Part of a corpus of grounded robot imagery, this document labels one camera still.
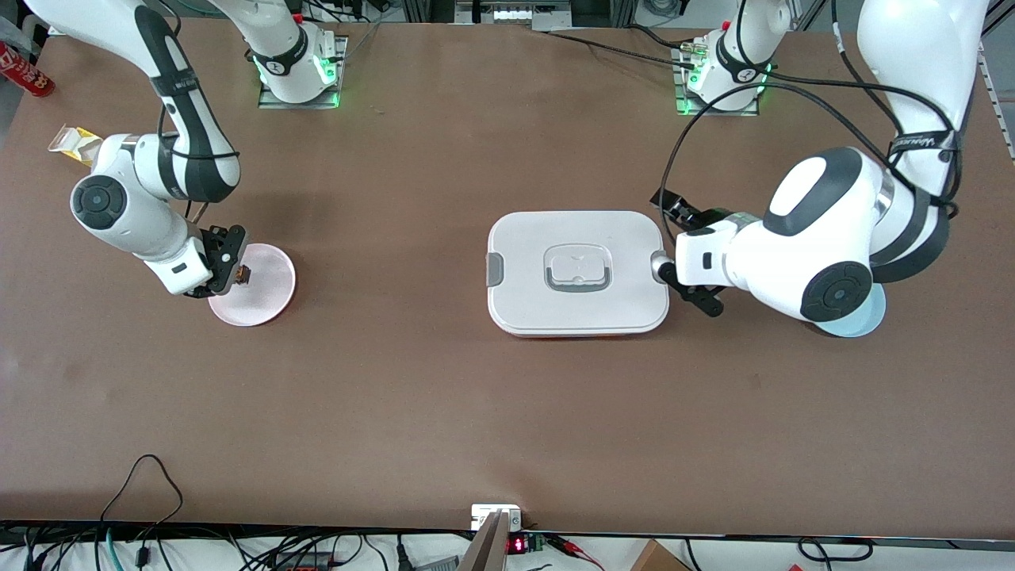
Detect brown cardboard box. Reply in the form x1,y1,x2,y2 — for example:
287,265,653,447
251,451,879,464
630,539,691,571

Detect pink round plate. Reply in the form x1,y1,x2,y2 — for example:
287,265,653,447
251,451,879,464
208,243,297,327

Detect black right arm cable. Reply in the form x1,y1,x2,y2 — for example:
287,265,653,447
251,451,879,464
157,0,240,228

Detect red black clip leads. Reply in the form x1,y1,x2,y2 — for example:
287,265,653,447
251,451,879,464
547,533,605,570

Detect white lidded lunch box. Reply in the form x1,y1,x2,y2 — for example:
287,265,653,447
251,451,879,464
486,211,671,339

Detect red drink can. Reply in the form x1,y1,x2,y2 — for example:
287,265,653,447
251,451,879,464
0,41,56,98

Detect light blue round plate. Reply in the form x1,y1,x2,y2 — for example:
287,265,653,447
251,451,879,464
813,284,887,339

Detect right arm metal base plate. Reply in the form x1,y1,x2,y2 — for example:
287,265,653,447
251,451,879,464
259,36,348,109

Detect black coiled cable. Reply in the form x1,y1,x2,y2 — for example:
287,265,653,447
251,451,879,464
797,538,875,562

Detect small white device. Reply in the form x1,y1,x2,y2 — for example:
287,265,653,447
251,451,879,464
471,504,523,531

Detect grey metal equipment rack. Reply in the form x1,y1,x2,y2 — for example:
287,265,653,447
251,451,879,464
454,0,573,31

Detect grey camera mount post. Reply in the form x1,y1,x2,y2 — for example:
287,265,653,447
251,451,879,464
458,510,508,571

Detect aluminium profile bracket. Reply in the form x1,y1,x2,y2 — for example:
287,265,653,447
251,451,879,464
977,0,1015,163

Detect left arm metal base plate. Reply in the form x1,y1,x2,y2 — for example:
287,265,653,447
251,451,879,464
672,44,760,117

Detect black looped cable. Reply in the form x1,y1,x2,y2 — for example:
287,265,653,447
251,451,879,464
99,454,185,571

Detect black cable to base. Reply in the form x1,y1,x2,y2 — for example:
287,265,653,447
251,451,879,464
547,29,700,69

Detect yellow open carton box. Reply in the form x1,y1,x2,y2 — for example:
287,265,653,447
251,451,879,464
48,125,104,166

